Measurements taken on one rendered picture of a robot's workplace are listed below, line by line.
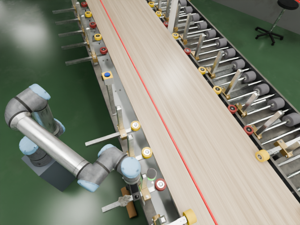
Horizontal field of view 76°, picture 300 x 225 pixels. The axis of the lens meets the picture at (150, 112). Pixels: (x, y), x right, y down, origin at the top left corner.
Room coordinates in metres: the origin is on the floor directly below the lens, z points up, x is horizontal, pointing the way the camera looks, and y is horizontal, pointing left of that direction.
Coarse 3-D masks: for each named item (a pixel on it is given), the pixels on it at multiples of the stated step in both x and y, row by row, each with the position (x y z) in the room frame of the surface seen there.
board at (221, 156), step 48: (96, 0) 2.68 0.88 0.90; (144, 0) 2.81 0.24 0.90; (144, 48) 1.77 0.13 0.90; (144, 96) 1.10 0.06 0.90; (192, 96) 1.16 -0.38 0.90; (192, 144) 0.67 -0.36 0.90; (240, 144) 0.72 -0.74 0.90; (192, 192) 0.32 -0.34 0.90; (240, 192) 0.35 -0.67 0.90; (288, 192) 0.38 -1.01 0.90
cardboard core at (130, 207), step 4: (124, 188) 0.48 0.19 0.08; (124, 192) 0.44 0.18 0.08; (128, 192) 0.44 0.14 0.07; (128, 204) 0.32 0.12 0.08; (132, 204) 0.33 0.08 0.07; (128, 208) 0.29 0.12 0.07; (132, 208) 0.29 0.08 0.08; (128, 212) 0.25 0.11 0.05; (132, 212) 0.25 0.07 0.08; (136, 212) 0.26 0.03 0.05; (132, 216) 0.22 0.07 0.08
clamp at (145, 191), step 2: (140, 186) 0.33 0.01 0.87; (146, 186) 0.33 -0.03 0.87; (140, 188) 0.31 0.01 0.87; (144, 188) 0.32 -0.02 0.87; (146, 188) 0.32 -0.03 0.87; (140, 190) 0.31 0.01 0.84; (142, 190) 0.30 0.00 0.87; (144, 190) 0.31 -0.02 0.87; (146, 190) 0.31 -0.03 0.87; (148, 190) 0.31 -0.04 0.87; (142, 192) 0.29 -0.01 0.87; (144, 192) 0.29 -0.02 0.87; (146, 192) 0.29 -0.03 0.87; (148, 192) 0.29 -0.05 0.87; (142, 194) 0.28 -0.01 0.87; (144, 194) 0.28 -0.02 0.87; (146, 194) 0.28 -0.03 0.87; (148, 194) 0.28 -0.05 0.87; (142, 196) 0.27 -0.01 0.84; (144, 196) 0.27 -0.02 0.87; (150, 196) 0.27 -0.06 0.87; (144, 198) 0.25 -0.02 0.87; (146, 198) 0.26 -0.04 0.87; (148, 198) 0.26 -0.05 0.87; (150, 198) 0.26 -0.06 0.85; (144, 200) 0.24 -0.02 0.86; (146, 200) 0.25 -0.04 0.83
